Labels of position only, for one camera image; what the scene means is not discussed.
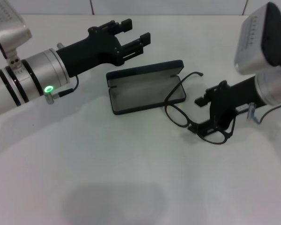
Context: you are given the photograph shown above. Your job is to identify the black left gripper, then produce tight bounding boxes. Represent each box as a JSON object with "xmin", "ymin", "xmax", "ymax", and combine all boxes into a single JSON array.
[{"xmin": 56, "ymin": 18, "xmax": 152, "ymax": 78}]

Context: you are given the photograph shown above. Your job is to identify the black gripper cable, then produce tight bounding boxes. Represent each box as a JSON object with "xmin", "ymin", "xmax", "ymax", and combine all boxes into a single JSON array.
[
  {"xmin": 44, "ymin": 74, "xmax": 80, "ymax": 104},
  {"xmin": 247, "ymin": 100, "xmax": 281, "ymax": 124}
]

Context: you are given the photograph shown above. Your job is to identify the black round glasses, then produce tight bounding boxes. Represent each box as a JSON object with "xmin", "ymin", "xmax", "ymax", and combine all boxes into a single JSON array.
[{"xmin": 164, "ymin": 71, "xmax": 237, "ymax": 144}]

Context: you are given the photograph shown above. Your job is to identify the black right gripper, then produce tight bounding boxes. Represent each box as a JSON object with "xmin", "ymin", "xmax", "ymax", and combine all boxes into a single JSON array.
[{"xmin": 188, "ymin": 76, "xmax": 260, "ymax": 139}]

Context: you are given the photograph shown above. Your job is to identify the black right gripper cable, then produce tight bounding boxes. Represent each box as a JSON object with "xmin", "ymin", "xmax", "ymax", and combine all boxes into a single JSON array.
[{"xmin": 247, "ymin": 100, "xmax": 281, "ymax": 124}]

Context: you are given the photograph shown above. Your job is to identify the black glasses case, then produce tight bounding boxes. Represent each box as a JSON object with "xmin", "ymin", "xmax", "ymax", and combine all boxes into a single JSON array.
[{"xmin": 106, "ymin": 60, "xmax": 187, "ymax": 115}]

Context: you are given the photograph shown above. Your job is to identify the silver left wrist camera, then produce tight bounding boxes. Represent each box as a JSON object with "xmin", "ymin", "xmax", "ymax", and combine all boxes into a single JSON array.
[{"xmin": 0, "ymin": 0, "xmax": 33, "ymax": 71}]

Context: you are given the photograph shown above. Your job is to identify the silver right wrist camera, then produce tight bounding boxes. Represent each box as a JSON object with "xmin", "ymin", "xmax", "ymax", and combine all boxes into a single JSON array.
[{"xmin": 234, "ymin": 1, "xmax": 281, "ymax": 75}]

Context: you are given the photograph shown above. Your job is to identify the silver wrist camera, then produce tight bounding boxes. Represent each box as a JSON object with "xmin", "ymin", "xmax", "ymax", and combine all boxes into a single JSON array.
[
  {"xmin": 0, "ymin": 0, "xmax": 33, "ymax": 71},
  {"xmin": 234, "ymin": 1, "xmax": 281, "ymax": 75}
]

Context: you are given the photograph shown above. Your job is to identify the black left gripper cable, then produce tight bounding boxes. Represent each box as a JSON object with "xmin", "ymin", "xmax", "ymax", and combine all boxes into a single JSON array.
[{"xmin": 44, "ymin": 74, "xmax": 80, "ymax": 104}]

